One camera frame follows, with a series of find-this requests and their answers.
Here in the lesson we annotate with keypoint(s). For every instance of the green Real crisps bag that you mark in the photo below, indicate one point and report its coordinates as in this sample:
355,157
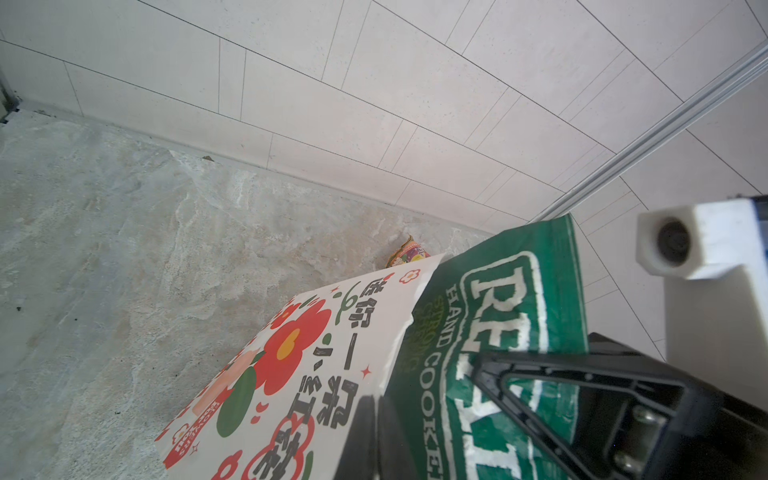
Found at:
518,291

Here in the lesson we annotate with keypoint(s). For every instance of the aluminium right corner post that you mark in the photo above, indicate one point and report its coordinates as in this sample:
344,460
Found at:
707,99

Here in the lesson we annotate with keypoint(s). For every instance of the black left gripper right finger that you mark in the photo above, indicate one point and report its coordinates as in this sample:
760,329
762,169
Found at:
395,461

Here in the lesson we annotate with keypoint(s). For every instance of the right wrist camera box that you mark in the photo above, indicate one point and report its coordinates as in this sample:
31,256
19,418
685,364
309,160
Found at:
712,258

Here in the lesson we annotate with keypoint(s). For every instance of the orange pink Fox's candy bag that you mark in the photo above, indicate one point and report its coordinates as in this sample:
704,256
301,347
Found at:
408,252

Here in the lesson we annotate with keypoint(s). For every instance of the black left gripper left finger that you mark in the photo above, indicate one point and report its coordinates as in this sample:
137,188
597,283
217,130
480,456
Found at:
359,456

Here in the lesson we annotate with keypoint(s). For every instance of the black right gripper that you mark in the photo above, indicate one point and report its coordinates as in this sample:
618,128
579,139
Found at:
635,417

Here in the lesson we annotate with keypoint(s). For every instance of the floral white paper bag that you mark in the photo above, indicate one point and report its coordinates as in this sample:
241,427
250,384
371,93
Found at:
284,406

